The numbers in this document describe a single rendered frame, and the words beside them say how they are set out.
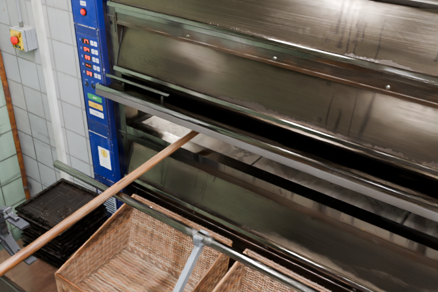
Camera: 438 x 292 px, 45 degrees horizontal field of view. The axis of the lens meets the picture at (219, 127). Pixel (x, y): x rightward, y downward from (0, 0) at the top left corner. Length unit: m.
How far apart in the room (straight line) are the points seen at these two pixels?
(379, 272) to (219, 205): 0.66
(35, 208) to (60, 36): 0.77
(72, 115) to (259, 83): 1.12
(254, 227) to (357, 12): 0.92
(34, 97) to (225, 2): 1.36
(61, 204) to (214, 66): 1.02
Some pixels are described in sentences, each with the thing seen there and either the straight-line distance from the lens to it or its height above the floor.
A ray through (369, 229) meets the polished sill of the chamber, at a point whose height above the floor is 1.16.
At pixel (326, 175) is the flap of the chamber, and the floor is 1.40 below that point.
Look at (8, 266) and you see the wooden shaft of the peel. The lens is 1.73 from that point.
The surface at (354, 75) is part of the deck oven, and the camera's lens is 1.58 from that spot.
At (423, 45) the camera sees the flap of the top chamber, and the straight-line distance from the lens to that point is 1.48.
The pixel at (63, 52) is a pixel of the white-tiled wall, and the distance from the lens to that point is 2.46.
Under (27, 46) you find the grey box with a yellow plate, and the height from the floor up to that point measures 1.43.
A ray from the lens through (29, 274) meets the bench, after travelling 2.54.
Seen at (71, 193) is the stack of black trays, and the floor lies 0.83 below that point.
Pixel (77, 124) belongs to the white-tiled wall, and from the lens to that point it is 2.58.
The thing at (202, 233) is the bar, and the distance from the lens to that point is 1.68.
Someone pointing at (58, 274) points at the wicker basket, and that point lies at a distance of 2.27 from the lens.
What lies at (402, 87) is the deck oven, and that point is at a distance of 1.54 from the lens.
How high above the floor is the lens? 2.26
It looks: 29 degrees down
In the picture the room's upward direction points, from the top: straight up
